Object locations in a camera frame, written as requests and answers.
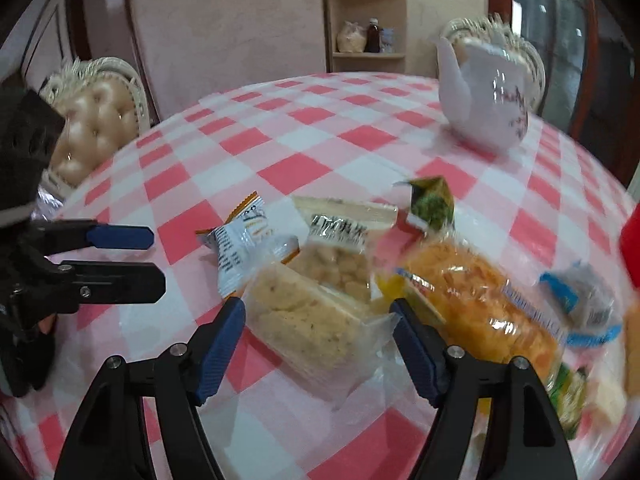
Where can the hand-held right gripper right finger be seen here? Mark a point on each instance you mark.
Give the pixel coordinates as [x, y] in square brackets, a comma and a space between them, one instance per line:
[415, 355]

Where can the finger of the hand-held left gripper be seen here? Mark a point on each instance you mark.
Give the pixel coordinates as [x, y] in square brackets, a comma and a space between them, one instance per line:
[120, 237]
[115, 285]

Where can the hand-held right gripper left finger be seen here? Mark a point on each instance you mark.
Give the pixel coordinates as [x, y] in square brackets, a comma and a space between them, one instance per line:
[220, 355]

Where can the puffed rice cake packet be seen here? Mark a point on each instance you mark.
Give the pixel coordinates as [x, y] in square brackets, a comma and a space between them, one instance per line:
[310, 325]
[335, 265]

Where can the dark cake packet blue edges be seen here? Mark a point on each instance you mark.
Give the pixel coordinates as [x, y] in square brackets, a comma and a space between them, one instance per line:
[582, 300]

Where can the cream tufted ornate chair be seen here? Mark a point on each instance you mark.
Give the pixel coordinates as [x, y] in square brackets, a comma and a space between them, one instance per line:
[95, 120]
[530, 55]

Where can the large bread in yellow bag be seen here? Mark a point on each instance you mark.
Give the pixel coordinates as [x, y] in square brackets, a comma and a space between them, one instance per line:
[475, 310]

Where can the white orange snack packet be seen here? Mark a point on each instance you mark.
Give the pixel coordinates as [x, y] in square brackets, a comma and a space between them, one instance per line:
[240, 245]

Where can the green snack packet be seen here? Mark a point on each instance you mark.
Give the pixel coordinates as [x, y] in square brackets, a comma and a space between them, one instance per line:
[430, 202]
[570, 400]

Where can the pink white checked tablecloth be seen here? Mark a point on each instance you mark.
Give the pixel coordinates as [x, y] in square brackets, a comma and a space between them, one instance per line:
[310, 145]

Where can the red thermos jug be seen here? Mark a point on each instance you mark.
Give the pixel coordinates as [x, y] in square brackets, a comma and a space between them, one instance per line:
[631, 250]

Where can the white floral teapot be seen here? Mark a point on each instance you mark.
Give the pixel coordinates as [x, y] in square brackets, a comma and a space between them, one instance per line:
[490, 95]

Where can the pale bag of food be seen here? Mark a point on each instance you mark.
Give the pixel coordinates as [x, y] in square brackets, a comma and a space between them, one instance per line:
[351, 37]

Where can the small blue white box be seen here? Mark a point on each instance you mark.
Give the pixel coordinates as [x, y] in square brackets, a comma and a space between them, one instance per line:
[387, 40]

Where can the dark brown bottle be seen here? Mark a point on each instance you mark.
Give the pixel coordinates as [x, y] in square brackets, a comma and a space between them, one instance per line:
[372, 36]

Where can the wooden corner shelf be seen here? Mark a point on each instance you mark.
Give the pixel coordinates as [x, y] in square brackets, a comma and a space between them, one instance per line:
[365, 5]

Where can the brown glass door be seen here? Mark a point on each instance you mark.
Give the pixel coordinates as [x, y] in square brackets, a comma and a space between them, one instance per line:
[550, 35]

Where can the dark wooden door frame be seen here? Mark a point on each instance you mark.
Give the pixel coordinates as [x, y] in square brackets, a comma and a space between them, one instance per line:
[135, 60]

